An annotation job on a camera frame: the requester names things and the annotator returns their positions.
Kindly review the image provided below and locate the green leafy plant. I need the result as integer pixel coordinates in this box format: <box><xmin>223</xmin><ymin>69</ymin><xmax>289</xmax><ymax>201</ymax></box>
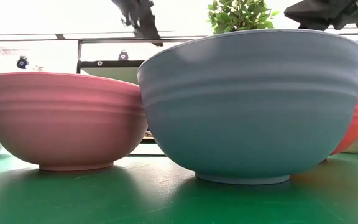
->
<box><xmin>207</xmin><ymin>0</ymin><xmax>279</xmax><ymax>34</ymax></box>

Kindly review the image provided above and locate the pink ribbed bowl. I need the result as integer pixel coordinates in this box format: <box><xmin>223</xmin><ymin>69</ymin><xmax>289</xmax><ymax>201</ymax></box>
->
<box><xmin>0</xmin><ymin>72</ymin><xmax>149</xmax><ymax>172</ymax></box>

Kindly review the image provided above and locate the black frame wooden shelf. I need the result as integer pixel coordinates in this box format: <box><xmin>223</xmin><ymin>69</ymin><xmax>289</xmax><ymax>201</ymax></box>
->
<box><xmin>76</xmin><ymin>37</ymin><xmax>198</xmax><ymax>156</ymax></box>

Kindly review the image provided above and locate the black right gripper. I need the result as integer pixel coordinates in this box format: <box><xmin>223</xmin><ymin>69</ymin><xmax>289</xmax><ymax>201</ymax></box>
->
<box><xmin>283</xmin><ymin>0</ymin><xmax>358</xmax><ymax>32</ymax></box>

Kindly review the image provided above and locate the green table mat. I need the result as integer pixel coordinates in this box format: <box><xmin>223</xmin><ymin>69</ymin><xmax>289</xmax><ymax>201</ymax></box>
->
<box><xmin>0</xmin><ymin>146</ymin><xmax>358</xmax><ymax>224</ymax></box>

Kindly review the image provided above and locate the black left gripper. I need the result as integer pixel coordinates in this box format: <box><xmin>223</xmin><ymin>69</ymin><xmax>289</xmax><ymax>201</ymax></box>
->
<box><xmin>110</xmin><ymin>0</ymin><xmax>164</xmax><ymax>47</ymax></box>

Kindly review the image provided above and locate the blue ribbed bowl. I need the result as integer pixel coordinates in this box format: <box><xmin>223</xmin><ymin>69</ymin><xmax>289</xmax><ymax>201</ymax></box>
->
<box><xmin>137</xmin><ymin>29</ymin><xmax>358</xmax><ymax>186</ymax></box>

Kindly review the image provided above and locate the orange ribbed bowl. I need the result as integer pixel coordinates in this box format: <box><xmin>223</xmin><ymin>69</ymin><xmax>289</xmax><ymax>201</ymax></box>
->
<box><xmin>320</xmin><ymin>90</ymin><xmax>358</xmax><ymax>164</ymax></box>

